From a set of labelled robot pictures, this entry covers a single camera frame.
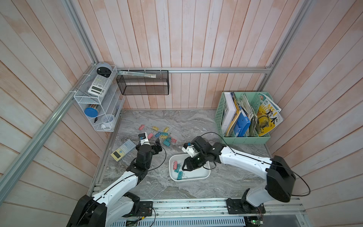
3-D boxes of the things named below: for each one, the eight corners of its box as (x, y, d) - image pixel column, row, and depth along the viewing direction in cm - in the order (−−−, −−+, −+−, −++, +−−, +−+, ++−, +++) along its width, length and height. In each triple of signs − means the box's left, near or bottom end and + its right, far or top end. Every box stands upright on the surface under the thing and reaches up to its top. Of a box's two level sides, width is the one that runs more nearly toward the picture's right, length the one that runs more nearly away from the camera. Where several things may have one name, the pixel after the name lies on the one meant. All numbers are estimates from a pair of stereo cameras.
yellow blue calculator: (111, 156, 95) (110, 154, 93) (130, 140, 103) (129, 139, 101) (117, 162, 92) (116, 161, 91) (136, 145, 100) (135, 144, 99)
